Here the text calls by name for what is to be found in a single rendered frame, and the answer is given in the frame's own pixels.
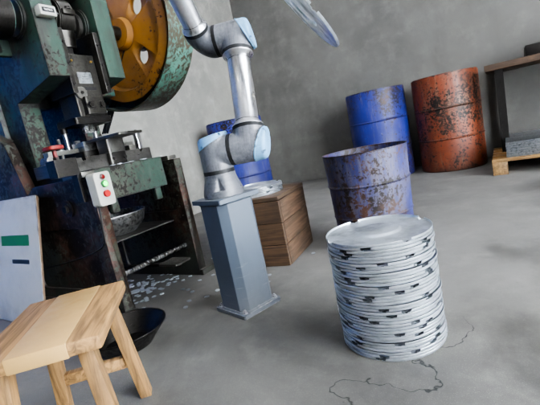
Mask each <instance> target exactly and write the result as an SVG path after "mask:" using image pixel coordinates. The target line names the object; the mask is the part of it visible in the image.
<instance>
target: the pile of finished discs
mask: <svg viewBox="0 0 540 405"><path fill-rule="evenodd" d="M243 189H244V190H249V189H258V191H259V193H258V194H254V195H252V198H256V197H260V196H264V195H267V194H272V193H275V192H277V191H280V190H282V189H283V186H282V181H281V180H278V181H276V180H270V181H264V182H256V183H252V184H248V185H245V186H244V187H243Z"/></svg>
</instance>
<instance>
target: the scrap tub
mask: <svg viewBox="0 0 540 405"><path fill-rule="evenodd" d="M322 157H323V162H324V165H325V172H326V176H327V180H328V183H329V185H328V188H329V191H330V194H331V199H332V202H333V209H334V213H335V216H334V217H335V218H336V220H337V225H338V226H339V225H342V224H343V223H348V222H350V223H355V222H357V221H358V219H364V218H369V217H374V216H380V215H414V212H413V206H414V204H413V203H412V196H411V181H410V175H411V173H410V172H409V165H408V156H407V141H390V142H384V143H379V144H373V145H365V146H361V147H356V148H352V149H345V150H342V151H337V152H334V153H329V154H326V155H324V156H322Z"/></svg>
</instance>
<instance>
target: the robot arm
mask: <svg viewBox="0 0 540 405"><path fill-rule="evenodd" d="M169 1H170V4H171V6H172V7H173V9H174V12H175V14H176V15H177V17H178V20H179V22H180V23H181V24H182V27H183V28H182V33H183V35H184V37H185V39H186V41H187V42H188V43H189V44H190V45H191V46H192V47H193V48H194V49H195V50H196V51H197V52H199V53H200V54H202V55H205V56H206V57H209V58H220V57H223V59H224V60H225V61H226V62H227V66H228V71H229V77H230V84H231V94H232V101H233V107H234V113H235V123H234V124H233V126H232V132H233V133H229V134H227V131H221V132H218V133H213V134H211V135H208V136H206V137H203V138H201V139H199V140H198V153H199V156H200V159H201V163H202V169H203V173H204V177H205V185H204V198H205V200H214V199H219V198H226V197H230V196H233V195H237V194H241V193H243V192H244V189H243V185H242V183H241V181H240V180H239V178H238V176H237V174H236V173H235V167H234V165H238V164H243V163H248V162H257V161H259V160H263V159H266V158H267V157H268V156H269V154H270V149H271V139H270V133H269V130H268V127H267V126H264V123H263V122H262V121H261V120H259V117H258V112H257V106H256V95H255V89H254V84H253V78H252V67H251V61H250V58H251V57H252V56H253V49H255V48H257V46H256V39H255V36H254V34H253V31H252V28H251V25H250V23H249V21H248V20H247V19H246V18H244V17H242V18H234V19H232V20H229V21H226V22H221V23H218V24H215V25H211V26H208V25H207V22H206V21H205V20H204V19H202V18H201V16H200V14H199V12H198V10H197V7H196V5H195V4H194V1H193V0H169Z"/></svg>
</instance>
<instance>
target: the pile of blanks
mask: <svg viewBox="0 0 540 405"><path fill-rule="evenodd" d="M434 236H435V232H434V229H433V227H432V229H431V230H430V231H429V232H428V233H427V234H425V235H423V236H421V237H419V238H417V239H413V240H410V241H406V242H404V243H398V244H394V245H390V246H384V247H369V248H349V247H338V246H335V245H332V244H331V243H329V242H328V241H327V240H326V243H327V245H328V247H327V248H328V253H329V262H330V263H331V268H332V275H333V282H334V287H335V291H336V298H337V306H338V312H339V314H340V319H341V324H342V329H343V334H344V339H345V342H346V344H347V345H348V347H349V348H350V349H352V351H353V352H355V353H356V354H359V355H361V356H363V357H365V358H370V359H374V360H378V361H379V360H380V359H382V360H383V361H384V362H402V361H409V360H414V359H417V358H422V357H425V356H427V355H429V354H432V353H433V352H435V351H437V350H438V349H439V348H440V347H441V346H442V345H443V344H444V343H445V341H446V339H447V338H446V337H447V336H448V327H447V321H446V317H445V314H444V300H443V297H442V288H441V286H442V281H441V279H440V273H439V265H438V261H437V260H438V259H437V255H438V251H437V249H436V242H435V241H434Z"/></svg>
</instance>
